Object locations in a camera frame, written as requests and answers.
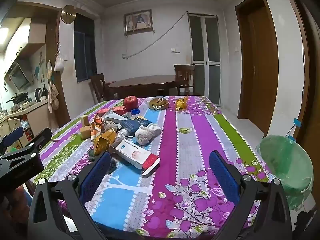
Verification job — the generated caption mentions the red apple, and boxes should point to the red apple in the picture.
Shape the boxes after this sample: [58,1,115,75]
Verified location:
[123,96,139,112]

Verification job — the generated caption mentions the black wok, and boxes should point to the black wok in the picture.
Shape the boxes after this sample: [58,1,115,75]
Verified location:
[6,92,29,104]

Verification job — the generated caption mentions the brown food in clear wrapper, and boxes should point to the brown food in clear wrapper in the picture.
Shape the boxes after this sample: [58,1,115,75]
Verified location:
[148,97,169,110]

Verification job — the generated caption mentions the kitchen counter cabinet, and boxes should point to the kitchen counter cabinet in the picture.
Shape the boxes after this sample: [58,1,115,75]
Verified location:
[0,100,54,150]

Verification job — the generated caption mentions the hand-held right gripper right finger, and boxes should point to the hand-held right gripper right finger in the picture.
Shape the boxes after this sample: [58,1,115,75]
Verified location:
[209,151,293,240]

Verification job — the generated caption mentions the purple striped floral tablecloth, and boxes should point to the purple striped floral tablecloth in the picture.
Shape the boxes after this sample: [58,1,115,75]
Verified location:
[32,95,273,240]

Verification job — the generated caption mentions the orange patterned wrapper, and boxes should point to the orange patterned wrapper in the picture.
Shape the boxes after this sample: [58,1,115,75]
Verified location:
[89,114,105,143]

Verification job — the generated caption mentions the golden cardboard box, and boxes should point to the golden cardboard box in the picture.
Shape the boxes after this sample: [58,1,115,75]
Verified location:
[93,129,117,155]

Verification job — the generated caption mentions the wall cable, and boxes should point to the wall cable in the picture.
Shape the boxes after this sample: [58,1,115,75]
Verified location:
[122,11,188,60]

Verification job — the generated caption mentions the dark crumpled wrapper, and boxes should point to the dark crumpled wrapper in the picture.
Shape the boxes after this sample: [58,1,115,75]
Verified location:
[107,159,118,174]

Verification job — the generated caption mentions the range hood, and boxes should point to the range hood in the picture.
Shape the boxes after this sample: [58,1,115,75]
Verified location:
[4,60,34,92]

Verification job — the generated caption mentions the dark window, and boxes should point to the dark window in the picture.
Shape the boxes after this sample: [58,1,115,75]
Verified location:
[74,12,97,82]

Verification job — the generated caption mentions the golden round wall clock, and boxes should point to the golden round wall clock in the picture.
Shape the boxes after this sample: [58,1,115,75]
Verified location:
[61,4,77,24]

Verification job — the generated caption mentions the kitchen wall cabinet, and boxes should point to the kitchen wall cabinet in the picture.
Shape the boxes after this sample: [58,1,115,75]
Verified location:
[0,17,47,63]

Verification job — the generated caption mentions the dark wooden dining table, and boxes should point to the dark wooden dining table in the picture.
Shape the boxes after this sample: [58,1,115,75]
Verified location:
[108,75,184,99]

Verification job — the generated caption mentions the framed wall picture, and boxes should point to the framed wall picture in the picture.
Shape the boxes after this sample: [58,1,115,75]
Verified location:
[124,9,153,34]

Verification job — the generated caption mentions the brown wooden door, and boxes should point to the brown wooden door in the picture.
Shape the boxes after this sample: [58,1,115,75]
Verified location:
[235,0,279,137]
[280,0,320,155]

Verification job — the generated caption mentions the white hanging plastic bag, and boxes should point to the white hanging plastic bag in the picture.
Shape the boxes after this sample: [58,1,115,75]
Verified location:
[54,42,65,72]

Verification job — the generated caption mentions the yellow crumpled wrapper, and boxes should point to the yellow crumpled wrapper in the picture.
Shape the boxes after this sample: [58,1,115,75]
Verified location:
[175,97,189,111]

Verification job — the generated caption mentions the dark wooden chair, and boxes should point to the dark wooden chair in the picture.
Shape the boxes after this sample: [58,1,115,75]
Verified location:
[173,64,196,96]
[90,73,117,103]

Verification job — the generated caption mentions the white crumpled cloth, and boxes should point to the white crumpled cloth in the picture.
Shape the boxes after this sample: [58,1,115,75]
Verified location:
[135,124,162,145]

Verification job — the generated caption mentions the white box with red end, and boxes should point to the white box with red end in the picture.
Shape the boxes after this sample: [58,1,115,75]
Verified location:
[110,140,160,177]

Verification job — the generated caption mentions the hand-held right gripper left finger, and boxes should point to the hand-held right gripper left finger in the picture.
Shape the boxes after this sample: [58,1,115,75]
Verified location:
[29,151,112,240]

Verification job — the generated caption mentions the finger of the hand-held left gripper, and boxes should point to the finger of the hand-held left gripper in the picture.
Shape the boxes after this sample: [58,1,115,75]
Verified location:
[0,127,24,154]
[0,128,52,189]

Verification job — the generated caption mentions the grey crumpled cloth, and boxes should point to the grey crumpled cloth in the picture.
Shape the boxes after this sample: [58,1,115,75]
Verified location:
[104,120,118,132]

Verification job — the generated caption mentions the frosted glass double door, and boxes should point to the frosted glass double door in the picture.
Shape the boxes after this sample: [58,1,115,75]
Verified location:
[188,14,222,105]

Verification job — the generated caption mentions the white paper packet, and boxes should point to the white paper packet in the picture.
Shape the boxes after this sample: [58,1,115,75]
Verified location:
[104,112,128,123]

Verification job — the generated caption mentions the dark blue packet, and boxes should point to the dark blue packet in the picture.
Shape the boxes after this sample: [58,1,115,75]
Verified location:
[119,119,152,137]

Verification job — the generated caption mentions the green lined trash bin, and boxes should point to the green lined trash bin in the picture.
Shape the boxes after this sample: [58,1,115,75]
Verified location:
[256,135,314,212]

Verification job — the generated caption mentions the hanging kitchen cloths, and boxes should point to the hanging kitchen cloths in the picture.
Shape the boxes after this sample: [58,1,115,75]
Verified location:
[46,60,60,113]

